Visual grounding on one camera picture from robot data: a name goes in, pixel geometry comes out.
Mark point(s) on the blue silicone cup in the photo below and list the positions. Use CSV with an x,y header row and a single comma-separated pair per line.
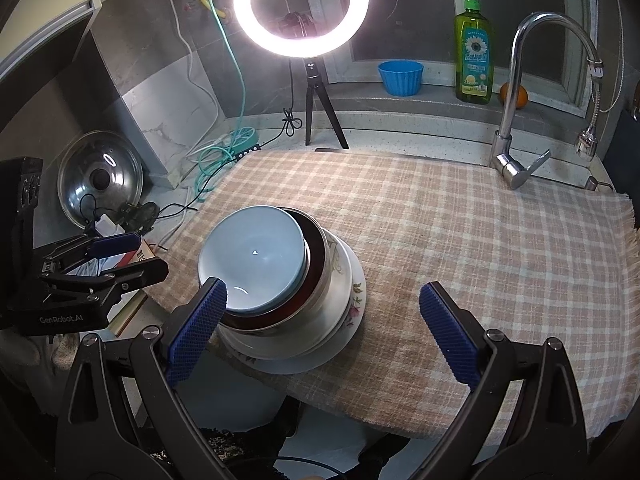
x,y
401,77

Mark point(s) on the large pink rose plate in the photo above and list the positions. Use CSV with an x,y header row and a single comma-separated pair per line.
x,y
308,328

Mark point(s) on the purple flower deep plate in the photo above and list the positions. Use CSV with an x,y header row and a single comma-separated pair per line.
x,y
330,346

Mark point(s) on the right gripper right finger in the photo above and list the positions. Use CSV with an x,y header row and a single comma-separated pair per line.
x,y
522,418

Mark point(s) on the light blue ceramic bowl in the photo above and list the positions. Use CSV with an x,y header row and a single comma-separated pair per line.
x,y
259,252

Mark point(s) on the teal power strip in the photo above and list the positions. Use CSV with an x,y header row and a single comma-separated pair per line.
x,y
240,141

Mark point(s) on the beige checked cloth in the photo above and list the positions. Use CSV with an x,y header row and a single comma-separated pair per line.
x,y
544,260

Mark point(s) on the red steel bowl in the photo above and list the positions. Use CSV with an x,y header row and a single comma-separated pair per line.
x,y
313,284

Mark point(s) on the green dish soap bottle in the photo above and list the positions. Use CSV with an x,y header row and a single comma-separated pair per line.
x,y
475,60

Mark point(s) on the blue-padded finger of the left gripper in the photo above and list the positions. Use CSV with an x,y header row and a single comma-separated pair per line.
x,y
106,247

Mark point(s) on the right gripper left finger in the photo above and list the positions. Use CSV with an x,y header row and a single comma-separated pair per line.
x,y
98,437

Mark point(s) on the black tripod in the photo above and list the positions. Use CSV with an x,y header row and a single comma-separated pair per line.
x,y
316,91

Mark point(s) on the glass pot lid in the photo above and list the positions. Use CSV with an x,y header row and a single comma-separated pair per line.
x,y
99,173

